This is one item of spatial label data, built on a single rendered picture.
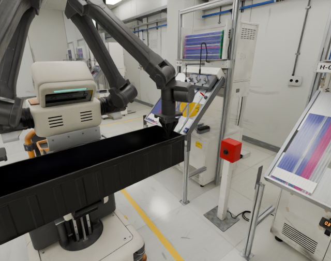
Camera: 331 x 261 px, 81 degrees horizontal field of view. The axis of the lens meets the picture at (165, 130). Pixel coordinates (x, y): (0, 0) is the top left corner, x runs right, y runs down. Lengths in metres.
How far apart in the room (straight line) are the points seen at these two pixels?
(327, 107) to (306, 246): 0.97
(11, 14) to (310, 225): 1.86
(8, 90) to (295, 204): 1.74
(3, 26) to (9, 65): 0.18
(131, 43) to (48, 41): 7.98
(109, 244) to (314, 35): 3.13
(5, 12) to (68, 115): 0.42
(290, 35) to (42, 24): 7.56
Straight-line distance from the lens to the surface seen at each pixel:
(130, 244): 1.46
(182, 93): 0.69
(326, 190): 1.32
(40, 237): 1.51
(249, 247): 1.76
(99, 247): 1.49
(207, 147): 2.07
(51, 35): 8.70
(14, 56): 0.80
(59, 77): 0.85
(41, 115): 0.90
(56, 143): 0.92
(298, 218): 1.79
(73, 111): 0.92
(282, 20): 3.42
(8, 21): 0.66
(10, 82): 0.79
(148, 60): 0.70
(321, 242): 1.82
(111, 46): 4.81
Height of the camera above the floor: 1.40
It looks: 21 degrees down
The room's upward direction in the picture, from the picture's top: straight up
